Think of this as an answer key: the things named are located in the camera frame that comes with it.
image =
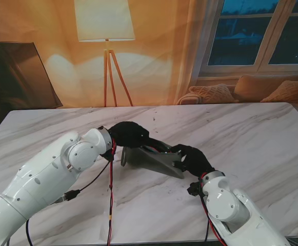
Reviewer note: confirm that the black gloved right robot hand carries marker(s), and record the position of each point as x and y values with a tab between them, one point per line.
193	160

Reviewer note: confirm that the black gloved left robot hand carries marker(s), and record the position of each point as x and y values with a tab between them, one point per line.
130	134

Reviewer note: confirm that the grey felt storage pouch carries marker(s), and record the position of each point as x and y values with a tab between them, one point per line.
151	160

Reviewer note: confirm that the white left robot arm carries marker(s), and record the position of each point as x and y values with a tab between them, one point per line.
41	179

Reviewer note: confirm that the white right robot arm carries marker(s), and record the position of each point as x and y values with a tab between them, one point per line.
241	212

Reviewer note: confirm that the beige cushioned armrest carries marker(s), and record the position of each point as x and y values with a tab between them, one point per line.
184	98

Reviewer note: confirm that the knitted cushion beside armrest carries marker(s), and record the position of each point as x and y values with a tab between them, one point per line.
213	92

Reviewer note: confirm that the tan sofa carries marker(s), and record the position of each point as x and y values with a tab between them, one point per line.
256	87

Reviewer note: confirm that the cream curtain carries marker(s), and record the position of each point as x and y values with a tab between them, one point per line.
197	51

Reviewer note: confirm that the floor lamp with wooden tripod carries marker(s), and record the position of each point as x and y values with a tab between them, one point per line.
105	23

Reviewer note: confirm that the knitted cushion on sofa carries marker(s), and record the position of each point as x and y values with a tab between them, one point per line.
288	90

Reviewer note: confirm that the dark flat screen television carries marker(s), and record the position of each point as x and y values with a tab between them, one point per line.
15	77

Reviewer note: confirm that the white framed window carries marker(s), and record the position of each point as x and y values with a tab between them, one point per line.
241	38

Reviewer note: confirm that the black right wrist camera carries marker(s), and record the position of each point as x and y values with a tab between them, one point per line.
194	189

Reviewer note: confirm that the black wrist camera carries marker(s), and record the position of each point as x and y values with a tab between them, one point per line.
194	189
108	156

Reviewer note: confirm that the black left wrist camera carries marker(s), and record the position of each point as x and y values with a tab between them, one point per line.
108	156

